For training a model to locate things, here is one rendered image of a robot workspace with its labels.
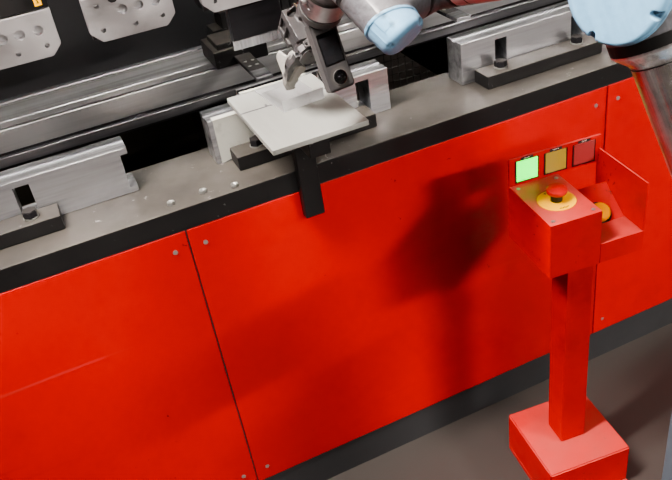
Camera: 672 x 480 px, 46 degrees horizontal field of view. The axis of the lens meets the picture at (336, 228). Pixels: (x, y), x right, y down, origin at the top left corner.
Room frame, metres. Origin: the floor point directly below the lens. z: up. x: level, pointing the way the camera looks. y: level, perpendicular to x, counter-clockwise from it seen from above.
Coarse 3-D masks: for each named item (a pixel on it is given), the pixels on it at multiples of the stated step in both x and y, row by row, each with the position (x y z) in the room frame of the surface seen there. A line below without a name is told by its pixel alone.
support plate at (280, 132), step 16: (304, 80) 1.45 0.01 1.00; (240, 96) 1.42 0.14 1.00; (256, 96) 1.41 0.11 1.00; (336, 96) 1.35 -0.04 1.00; (240, 112) 1.35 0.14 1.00; (256, 112) 1.34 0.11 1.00; (272, 112) 1.33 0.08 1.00; (288, 112) 1.32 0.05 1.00; (304, 112) 1.31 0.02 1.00; (320, 112) 1.30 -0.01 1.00; (336, 112) 1.29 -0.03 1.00; (352, 112) 1.27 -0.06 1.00; (256, 128) 1.27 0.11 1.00; (272, 128) 1.26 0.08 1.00; (288, 128) 1.25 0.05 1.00; (304, 128) 1.24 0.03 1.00; (320, 128) 1.23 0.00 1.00; (336, 128) 1.22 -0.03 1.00; (352, 128) 1.22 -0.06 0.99; (272, 144) 1.20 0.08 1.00; (288, 144) 1.19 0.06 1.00; (304, 144) 1.20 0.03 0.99
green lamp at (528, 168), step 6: (522, 162) 1.30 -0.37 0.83; (528, 162) 1.30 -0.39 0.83; (534, 162) 1.30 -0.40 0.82; (522, 168) 1.30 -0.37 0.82; (528, 168) 1.30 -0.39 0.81; (534, 168) 1.30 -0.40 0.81; (522, 174) 1.30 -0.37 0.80; (528, 174) 1.30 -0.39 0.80; (534, 174) 1.30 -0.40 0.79; (522, 180) 1.30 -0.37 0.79
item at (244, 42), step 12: (264, 0) 1.47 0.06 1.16; (276, 0) 1.48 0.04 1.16; (228, 12) 1.45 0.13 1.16; (240, 12) 1.45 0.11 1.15; (252, 12) 1.46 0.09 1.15; (264, 12) 1.47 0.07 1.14; (276, 12) 1.48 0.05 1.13; (228, 24) 1.46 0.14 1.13; (240, 24) 1.45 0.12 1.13; (252, 24) 1.46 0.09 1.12; (264, 24) 1.47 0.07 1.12; (276, 24) 1.47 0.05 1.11; (240, 36) 1.45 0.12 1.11; (252, 36) 1.46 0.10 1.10; (264, 36) 1.47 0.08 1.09; (276, 36) 1.48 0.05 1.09; (240, 48) 1.46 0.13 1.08
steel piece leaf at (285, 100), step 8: (280, 88) 1.43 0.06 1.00; (296, 88) 1.41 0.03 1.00; (304, 88) 1.41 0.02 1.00; (320, 88) 1.35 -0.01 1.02; (264, 96) 1.40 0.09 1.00; (272, 96) 1.40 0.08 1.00; (280, 96) 1.39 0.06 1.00; (288, 96) 1.38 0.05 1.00; (296, 96) 1.33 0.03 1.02; (304, 96) 1.34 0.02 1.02; (312, 96) 1.34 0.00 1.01; (320, 96) 1.35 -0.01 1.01; (280, 104) 1.35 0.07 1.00; (288, 104) 1.32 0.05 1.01; (296, 104) 1.33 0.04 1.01; (304, 104) 1.34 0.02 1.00
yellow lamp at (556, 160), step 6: (558, 150) 1.31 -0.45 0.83; (564, 150) 1.32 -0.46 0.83; (546, 156) 1.31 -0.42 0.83; (552, 156) 1.31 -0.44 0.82; (558, 156) 1.31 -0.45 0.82; (564, 156) 1.32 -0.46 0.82; (546, 162) 1.31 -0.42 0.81; (552, 162) 1.31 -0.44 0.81; (558, 162) 1.31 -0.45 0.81; (564, 162) 1.32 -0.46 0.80; (546, 168) 1.31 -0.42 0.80; (552, 168) 1.31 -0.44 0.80; (558, 168) 1.31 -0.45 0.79
